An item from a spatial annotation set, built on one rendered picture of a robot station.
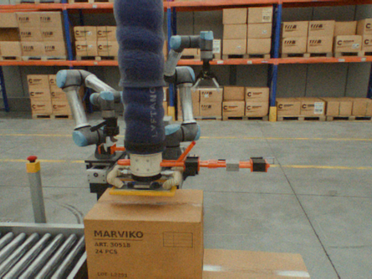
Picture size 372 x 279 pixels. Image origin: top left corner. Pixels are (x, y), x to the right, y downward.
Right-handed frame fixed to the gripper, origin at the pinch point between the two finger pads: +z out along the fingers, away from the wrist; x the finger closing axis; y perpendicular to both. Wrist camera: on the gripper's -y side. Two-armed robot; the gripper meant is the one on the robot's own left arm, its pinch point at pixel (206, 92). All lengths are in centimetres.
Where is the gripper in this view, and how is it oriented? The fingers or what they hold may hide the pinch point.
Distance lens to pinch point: 203.1
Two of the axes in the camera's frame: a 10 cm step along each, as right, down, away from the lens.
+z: 0.1, 9.7, 2.6
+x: 9.9, 0.2, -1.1
